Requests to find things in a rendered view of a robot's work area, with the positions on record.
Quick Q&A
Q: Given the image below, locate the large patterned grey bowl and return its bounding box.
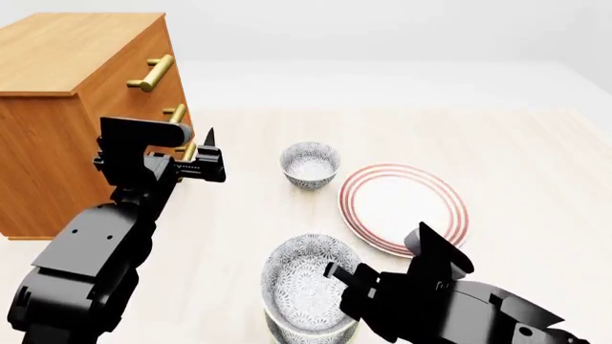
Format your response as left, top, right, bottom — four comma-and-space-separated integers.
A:
260, 232, 365, 333

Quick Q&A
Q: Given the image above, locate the wooden drawer cabinet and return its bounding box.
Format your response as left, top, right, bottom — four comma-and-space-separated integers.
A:
0, 11, 197, 241

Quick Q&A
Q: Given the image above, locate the long brass drawer handle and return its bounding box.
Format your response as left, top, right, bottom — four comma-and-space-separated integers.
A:
125, 54, 176, 94

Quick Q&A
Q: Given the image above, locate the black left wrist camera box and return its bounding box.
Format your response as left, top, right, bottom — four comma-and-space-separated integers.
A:
98, 115, 195, 149

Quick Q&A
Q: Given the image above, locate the patterned bowl with pale rim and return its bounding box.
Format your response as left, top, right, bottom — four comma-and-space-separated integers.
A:
263, 308, 360, 344

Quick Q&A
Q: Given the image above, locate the small patterned grey bowl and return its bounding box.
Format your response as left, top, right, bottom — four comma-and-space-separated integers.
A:
279, 140, 342, 192

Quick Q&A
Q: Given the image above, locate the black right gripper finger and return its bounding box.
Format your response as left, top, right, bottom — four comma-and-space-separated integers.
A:
323, 261, 356, 285

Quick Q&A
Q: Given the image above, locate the white plate with red rings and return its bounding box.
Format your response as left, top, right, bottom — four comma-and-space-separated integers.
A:
338, 163, 470, 259

